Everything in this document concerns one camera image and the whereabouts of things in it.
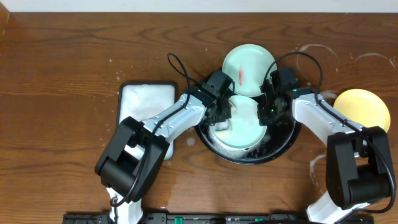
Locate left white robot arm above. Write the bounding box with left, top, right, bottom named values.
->
left=95, top=70, right=235, bottom=223

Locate mint plate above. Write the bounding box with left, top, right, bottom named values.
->
left=222, top=44, right=275, bottom=97
left=210, top=95, right=267, bottom=149

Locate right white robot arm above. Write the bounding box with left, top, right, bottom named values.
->
left=258, top=68, right=396, bottom=223

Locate round black tray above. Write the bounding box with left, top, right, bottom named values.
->
left=194, top=77, right=302, bottom=165

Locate yellow plate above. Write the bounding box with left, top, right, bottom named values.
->
left=333, top=89, right=391, bottom=132

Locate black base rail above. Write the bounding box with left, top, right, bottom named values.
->
left=62, top=211, right=374, bottom=224

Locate rectangular black foam tray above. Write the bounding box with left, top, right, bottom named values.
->
left=116, top=81, right=178, bottom=162

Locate green scrubbing sponge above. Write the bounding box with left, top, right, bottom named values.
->
left=213, top=120, right=229, bottom=131

